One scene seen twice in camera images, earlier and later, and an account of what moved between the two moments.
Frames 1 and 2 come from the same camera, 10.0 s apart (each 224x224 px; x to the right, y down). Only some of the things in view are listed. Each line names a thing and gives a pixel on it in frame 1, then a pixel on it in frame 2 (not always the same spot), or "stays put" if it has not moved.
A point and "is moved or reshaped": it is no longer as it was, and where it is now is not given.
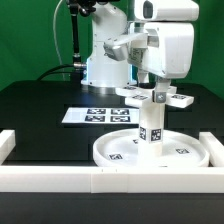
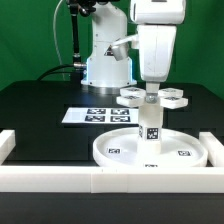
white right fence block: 214,147 stays put
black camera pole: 85,7 stays put
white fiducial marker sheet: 102,115 stays put
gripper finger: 161,87 to 152,90
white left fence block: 7,143 stays put
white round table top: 120,148 is moved or reshaped
